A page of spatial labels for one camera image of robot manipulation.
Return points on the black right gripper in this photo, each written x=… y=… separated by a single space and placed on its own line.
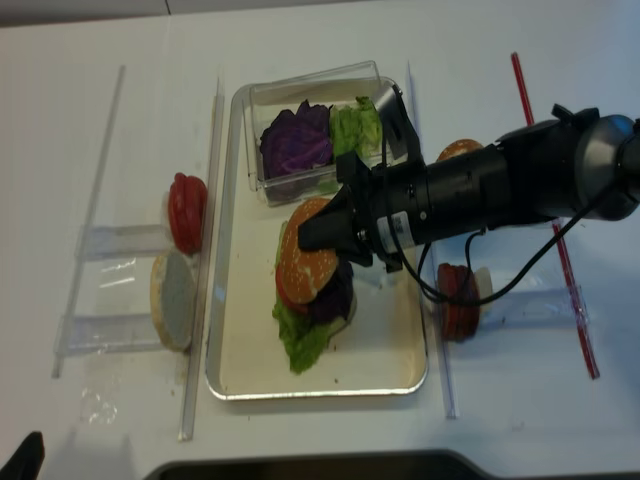
x=377 y=213

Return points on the sesame bun top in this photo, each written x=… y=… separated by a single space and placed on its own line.
x=301 y=275

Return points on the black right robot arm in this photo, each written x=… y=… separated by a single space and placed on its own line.
x=532 y=175

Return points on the green lettuce in box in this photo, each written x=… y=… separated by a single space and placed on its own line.
x=355 y=128

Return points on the green lettuce leaf on tray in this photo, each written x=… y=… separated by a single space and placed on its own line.
x=303 y=342

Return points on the red tomato slices stack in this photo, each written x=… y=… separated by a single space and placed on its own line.
x=186 y=207

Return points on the white cheese slice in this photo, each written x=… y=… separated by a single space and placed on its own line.
x=485 y=289

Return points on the dark red meat patties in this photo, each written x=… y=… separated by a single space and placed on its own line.
x=459 y=323

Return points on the white bread slice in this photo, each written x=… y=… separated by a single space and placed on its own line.
x=172 y=300

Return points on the purple cabbage leaf on tray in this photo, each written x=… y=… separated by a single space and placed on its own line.
x=335 y=299

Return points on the purple cabbage in box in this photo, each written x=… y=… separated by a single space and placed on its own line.
x=297 y=141

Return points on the clear plastic box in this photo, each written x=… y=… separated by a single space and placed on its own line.
x=334 y=87

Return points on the cream metal tray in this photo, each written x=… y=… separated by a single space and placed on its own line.
x=382 y=351

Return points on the sesame bun half remaining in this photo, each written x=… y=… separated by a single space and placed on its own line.
x=459 y=147

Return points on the clear pusher track lower right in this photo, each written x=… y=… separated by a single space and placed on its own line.
x=530 y=310

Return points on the clear pusher track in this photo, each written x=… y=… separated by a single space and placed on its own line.
x=84 y=334
x=530 y=310
x=109 y=242

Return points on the clear pusher track lower left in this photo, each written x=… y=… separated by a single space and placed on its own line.
x=84 y=334

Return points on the clear pusher track upper left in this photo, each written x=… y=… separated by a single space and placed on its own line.
x=109 y=242

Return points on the clear tape patch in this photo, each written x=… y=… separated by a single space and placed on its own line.
x=99 y=399

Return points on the black object bottom left corner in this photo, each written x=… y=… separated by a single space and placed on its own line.
x=27 y=460

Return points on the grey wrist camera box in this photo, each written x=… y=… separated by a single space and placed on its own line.
x=399 y=132

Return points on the clear rail right of tray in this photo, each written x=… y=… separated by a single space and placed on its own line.
x=446 y=374

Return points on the red plastic rail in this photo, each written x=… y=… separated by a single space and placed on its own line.
x=577 y=302

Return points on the clear rail far left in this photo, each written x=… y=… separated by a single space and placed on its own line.
x=95 y=195

